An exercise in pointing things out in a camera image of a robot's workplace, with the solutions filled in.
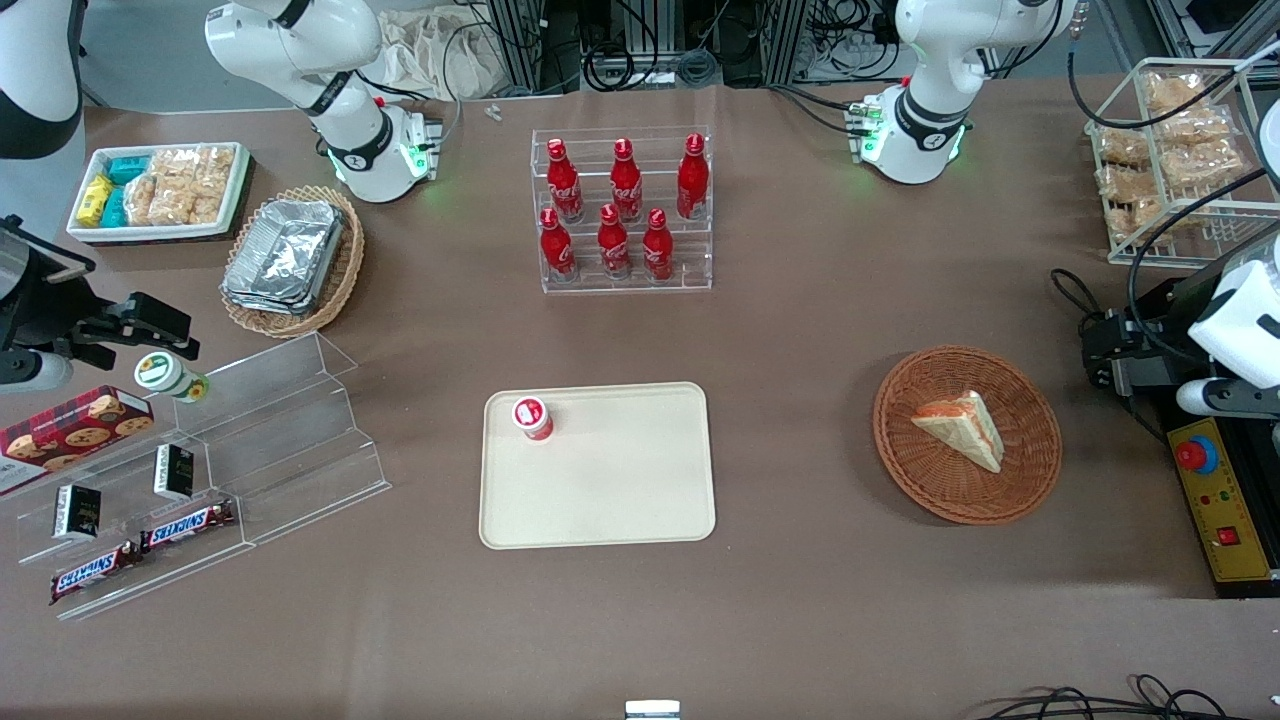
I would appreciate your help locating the oval tan wicker basket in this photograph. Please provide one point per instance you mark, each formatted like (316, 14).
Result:
(345, 270)

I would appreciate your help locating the red cola bottle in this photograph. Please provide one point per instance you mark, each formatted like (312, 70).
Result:
(626, 188)
(692, 185)
(565, 190)
(557, 250)
(613, 248)
(657, 250)

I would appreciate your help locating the teal snack pack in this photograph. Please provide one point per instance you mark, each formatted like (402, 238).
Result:
(114, 208)
(128, 169)

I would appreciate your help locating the clear acrylic bottle rack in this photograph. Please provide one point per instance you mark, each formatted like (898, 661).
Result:
(690, 250)

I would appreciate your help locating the red tartan cookie box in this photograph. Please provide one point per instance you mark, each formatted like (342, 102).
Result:
(70, 430)

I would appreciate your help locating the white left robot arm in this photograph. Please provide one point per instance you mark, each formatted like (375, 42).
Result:
(925, 90)

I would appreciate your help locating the yellow snack pack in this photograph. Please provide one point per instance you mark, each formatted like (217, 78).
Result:
(95, 196)

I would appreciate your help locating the white rectangular snack tray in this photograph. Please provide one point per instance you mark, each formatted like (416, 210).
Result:
(85, 228)

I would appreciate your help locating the bagged fried snack pack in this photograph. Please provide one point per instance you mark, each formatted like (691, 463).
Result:
(1190, 128)
(1172, 92)
(1122, 148)
(1128, 185)
(1200, 168)

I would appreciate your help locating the green white drink cup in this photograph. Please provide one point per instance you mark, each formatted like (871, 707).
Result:
(165, 375)

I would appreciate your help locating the stack of foil trays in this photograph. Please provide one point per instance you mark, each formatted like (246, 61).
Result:
(285, 255)

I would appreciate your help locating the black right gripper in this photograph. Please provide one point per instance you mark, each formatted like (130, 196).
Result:
(42, 303)

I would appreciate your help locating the red emergency stop button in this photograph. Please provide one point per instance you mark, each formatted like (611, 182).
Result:
(1196, 455)

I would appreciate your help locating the grey black device box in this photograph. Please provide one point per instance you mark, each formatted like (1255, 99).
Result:
(1108, 350)

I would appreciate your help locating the clear rice cracker pack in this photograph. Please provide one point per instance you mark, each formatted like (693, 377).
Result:
(215, 165)
(175, 163)
(142, 200)
(190, 205)

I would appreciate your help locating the yellow control panel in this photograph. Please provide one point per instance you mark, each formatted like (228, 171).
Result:
(1230, 510)

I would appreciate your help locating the small black box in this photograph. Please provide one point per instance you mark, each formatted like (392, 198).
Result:
(76, 511)
(174, 471)

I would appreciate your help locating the red white yogurt cup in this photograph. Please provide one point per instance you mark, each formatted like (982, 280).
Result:
(532, 417)

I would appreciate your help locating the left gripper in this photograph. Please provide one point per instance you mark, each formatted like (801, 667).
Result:
(1163, 338)

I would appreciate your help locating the brown snickers bar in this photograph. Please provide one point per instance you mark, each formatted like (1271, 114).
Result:
(190, 524)
(92, 571)

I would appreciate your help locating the black equipment base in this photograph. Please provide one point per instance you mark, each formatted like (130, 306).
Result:
(1245, 588)

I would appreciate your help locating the beige cloth bag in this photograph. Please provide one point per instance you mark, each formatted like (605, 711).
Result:
(430, 50)

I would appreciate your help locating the beige plastic tray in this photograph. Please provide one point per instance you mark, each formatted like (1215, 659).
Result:
(620, 480)

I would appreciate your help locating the round brown wicker basket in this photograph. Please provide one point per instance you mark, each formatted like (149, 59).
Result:
(1020, 460)

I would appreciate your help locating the triangular sandwich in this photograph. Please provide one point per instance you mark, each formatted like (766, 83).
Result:
(960, 425)

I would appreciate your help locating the small white box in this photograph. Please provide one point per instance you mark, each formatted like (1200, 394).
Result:
(652, 710)

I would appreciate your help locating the clear acrylic stepped shelf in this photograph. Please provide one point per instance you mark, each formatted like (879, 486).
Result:
(300, 450)

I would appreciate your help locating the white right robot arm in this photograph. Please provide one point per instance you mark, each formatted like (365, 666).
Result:
(330, 90)

